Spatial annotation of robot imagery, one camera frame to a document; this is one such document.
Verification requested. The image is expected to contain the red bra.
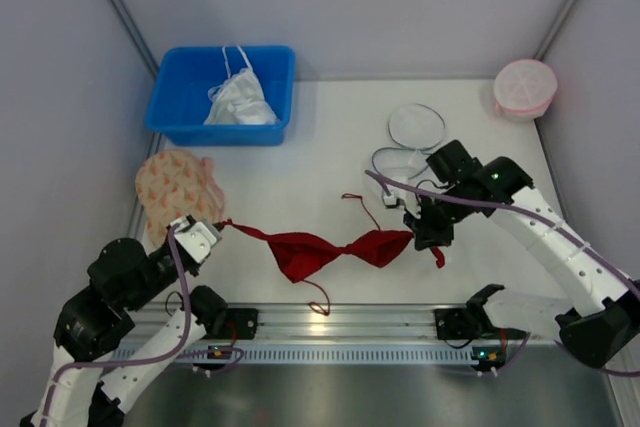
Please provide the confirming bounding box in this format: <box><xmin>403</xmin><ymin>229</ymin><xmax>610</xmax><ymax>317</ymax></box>
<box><xmin>219</xmin><ymin>191</ymin><xmax>447</xmax><ymax>317</ymax></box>

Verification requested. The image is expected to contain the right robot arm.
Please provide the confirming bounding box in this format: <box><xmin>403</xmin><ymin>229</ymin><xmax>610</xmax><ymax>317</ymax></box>
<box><xmin>404</xmin><ymin>140</ymin><xmax>639</xmax><ymax>368</ymax></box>

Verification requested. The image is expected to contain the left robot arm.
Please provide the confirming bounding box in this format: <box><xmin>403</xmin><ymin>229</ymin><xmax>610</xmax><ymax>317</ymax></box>
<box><xmin>20</xmin><ymin>234</ymin><xmax>227</xmax><ymax>426</ymax></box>

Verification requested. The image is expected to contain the floral patterned bra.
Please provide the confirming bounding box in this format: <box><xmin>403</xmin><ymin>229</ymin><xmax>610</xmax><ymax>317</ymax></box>
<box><xmin>135</xmin><ymin>149</ymin><xmax>225</xmax><ymax>247</ymax></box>

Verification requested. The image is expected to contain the pink trimmed mesh laundry bag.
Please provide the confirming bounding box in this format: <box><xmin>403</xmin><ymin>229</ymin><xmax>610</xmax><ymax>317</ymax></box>
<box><xmin>493</xmin><ymin>59</ymin><xmax>558</xmax><ymax>122</ymax></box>

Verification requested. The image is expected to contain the white bra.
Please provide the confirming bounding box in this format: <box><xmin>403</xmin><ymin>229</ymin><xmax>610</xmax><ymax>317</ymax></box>
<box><xmin>203</xmin><ymin>46</ymin><xmax>280</xmax><ymax>126</ymax></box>

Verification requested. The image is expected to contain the blue plastic bin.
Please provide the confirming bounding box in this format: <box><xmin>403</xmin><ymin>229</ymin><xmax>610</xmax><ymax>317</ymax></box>
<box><xmin>145</xmin><ymin>45</ymin><xmax>296</xmax><ymax>146</ymax></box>

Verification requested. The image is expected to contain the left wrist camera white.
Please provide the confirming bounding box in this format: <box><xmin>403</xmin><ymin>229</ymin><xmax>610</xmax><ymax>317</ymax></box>
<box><xmin>169</xmin><ymin>216</ymin><xmax>222</xmax><ymax>265</ymax></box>

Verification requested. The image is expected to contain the slotted cable duct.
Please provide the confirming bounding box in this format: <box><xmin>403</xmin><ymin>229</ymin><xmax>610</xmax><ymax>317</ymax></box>
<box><xmin>101</xmin><ymin>344</ymin><xmax>506</xmax><ymax>364</ymax></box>

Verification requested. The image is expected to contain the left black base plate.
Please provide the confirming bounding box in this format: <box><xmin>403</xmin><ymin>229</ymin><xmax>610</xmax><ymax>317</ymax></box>
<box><xmin>205</xmin><ymin>308</ymin><xmax>259</xmax><ymax>341</ymax></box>

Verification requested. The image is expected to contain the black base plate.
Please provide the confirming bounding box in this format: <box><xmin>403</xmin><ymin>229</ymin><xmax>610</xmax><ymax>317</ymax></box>
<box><xmin>205</xmin><ymin>308</ymin><xmax>259</xmax><ymax>341</ymax></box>
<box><xmin>434</xmin><ymin>307</ymin><xmax>526</xmax><ymax>341</ymax></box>

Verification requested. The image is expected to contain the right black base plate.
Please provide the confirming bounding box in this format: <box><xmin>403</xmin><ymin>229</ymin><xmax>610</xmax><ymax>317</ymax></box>
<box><xmin>434</xmin><ymin>307</ymin><xmax>526</xmax><ymax>341</ymax></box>

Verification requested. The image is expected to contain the aluminium mounting rail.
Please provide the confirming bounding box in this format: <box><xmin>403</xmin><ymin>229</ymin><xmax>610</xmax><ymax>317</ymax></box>
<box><xmin>119</xmin><ymin>302</ymin><xmax>566</xmax><ymax>348</ymax></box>

